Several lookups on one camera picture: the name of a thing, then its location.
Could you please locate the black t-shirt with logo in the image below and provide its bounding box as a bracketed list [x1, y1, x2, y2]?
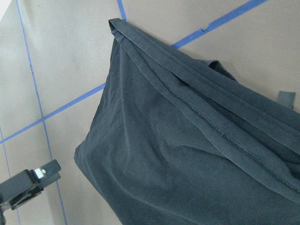
[74, 18, 300, 225]

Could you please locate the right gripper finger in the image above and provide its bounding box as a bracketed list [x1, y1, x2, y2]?
[0, 159, 61, 210]

